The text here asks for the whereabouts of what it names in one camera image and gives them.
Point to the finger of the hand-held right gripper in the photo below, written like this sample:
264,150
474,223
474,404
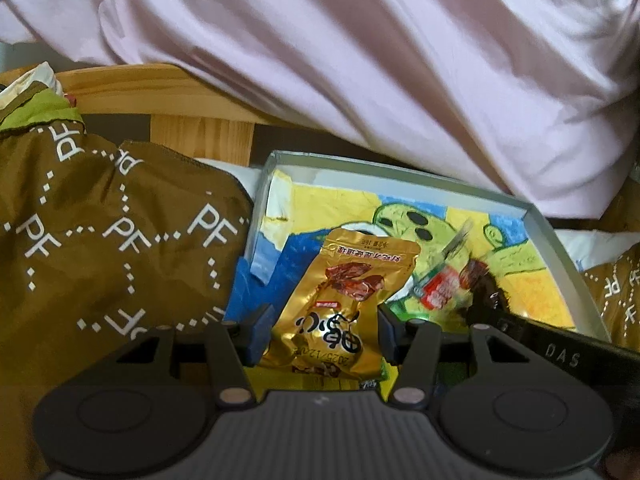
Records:
492,310

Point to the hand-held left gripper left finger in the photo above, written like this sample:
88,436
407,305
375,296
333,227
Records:
259,335

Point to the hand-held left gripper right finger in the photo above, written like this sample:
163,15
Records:
389,335

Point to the red quail egg packet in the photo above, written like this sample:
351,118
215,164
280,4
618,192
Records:
440,287

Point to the gold snack packet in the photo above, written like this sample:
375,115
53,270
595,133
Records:
330,320

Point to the grey shallow box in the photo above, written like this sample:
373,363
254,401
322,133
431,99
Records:
550,240

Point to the brown printed blanket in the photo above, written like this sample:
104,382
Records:
100,260

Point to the pink cloth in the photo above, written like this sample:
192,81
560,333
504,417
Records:
375,60

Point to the green and white cloth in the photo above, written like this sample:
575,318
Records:
35,105

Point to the wooden bed frame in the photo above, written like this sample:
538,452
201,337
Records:
200,130

